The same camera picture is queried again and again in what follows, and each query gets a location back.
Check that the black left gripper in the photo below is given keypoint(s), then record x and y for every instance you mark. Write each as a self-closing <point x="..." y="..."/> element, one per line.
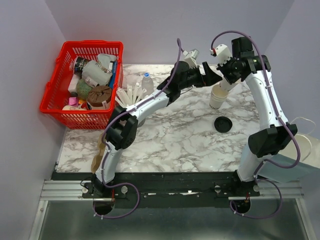
<point x="209" y="78"/>

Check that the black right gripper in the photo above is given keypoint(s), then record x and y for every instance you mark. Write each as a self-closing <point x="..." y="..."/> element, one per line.
<point x="222" y="67"/>

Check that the stack of white paper cups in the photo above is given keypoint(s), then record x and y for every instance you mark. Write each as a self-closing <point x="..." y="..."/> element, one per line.
<point x="217" y="97"/>

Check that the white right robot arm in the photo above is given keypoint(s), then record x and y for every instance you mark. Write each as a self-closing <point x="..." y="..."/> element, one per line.
<point x="260" y="84"/>

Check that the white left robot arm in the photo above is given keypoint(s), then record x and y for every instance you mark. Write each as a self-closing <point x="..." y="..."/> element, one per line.
<point x="121" y="129"/>

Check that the clear water bottle blue cap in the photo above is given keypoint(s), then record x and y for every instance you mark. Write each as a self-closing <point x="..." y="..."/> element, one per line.
<point x="147" y="83"/>

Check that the grey metal straw holder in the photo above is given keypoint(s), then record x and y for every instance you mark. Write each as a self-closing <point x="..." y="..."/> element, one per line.
<point x="141" y="123"/>

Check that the light blue paper bag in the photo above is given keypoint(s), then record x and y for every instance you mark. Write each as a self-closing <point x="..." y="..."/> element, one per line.
<point x="287" y="157"/>

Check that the white plastic pouch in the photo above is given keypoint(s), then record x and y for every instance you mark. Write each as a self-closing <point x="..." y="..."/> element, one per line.
<point x="95" y="71"/>

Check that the brown round chocolate cake box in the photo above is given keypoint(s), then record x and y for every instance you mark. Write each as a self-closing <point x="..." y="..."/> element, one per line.
<point x="99" y="98"/>

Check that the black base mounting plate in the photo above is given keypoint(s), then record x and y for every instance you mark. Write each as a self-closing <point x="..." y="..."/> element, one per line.
<point x="164" y="189"/>

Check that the green round sponge ball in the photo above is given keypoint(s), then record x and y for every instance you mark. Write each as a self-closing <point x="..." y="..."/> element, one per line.
<point x="82" y="89"/>

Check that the dark printed can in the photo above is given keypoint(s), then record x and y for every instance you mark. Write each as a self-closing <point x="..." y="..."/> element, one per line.
<point x="79" y="64"/>

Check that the brown cardboard cup carrier stack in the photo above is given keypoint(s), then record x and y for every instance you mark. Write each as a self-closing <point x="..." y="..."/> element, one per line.
<point x="96" y="162"/>

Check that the red plastic shopping basket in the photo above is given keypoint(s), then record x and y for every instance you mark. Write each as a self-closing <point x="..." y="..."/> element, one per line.
<point x="60" y="99"/>

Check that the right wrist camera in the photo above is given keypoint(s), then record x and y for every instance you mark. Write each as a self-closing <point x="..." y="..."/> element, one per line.
<point x="222" y="53"/>

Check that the aluminium rail frame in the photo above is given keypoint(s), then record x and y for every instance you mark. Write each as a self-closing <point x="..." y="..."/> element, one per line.
<point x="278" y="213"/>

